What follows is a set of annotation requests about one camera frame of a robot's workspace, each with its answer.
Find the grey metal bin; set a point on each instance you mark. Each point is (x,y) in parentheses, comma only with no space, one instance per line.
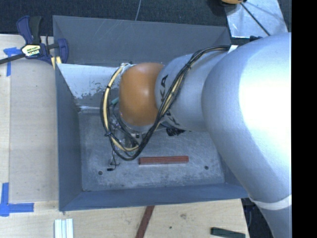
(153,182)

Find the red-brown flat block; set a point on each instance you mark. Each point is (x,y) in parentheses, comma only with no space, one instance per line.
(163,160)

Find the pale wood board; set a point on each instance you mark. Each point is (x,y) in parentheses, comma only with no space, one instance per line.
(33,133)

